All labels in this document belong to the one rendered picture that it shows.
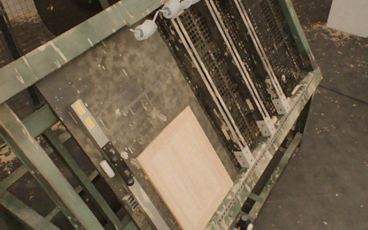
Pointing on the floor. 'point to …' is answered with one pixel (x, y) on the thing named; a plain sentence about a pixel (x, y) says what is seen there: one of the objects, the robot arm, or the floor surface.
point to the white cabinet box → (349, 10)
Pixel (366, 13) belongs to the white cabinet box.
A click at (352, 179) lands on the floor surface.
